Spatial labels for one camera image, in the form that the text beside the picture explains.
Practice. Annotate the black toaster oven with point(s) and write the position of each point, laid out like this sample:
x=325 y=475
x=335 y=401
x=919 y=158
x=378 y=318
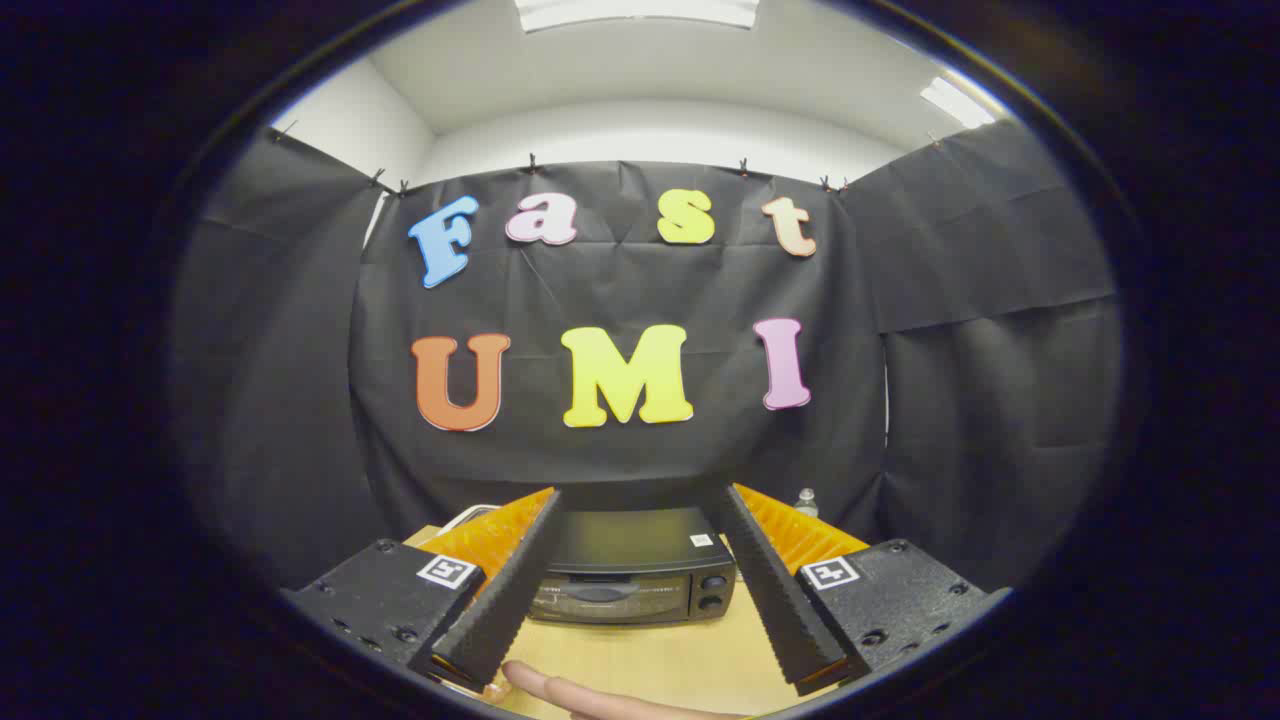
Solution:
x=625 y=545

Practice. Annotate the ceiling light panel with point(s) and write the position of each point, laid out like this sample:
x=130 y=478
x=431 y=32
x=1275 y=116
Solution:
x=955 y=102
x=635 y=10

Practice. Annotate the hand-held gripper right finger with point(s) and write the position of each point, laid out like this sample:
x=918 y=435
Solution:
x=775 y=590

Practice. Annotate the black backdrop cloth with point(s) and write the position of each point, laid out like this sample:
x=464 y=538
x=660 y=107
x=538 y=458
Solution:
x=640 y=290

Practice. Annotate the green label drink bottle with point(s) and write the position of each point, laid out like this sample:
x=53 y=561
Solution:
x=806 y=503

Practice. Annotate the white toaster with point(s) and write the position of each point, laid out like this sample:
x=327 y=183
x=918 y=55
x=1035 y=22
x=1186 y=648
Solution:
x=468 y=517

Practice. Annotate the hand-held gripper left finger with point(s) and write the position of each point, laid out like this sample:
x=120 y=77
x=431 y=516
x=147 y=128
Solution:
x=505 y=590

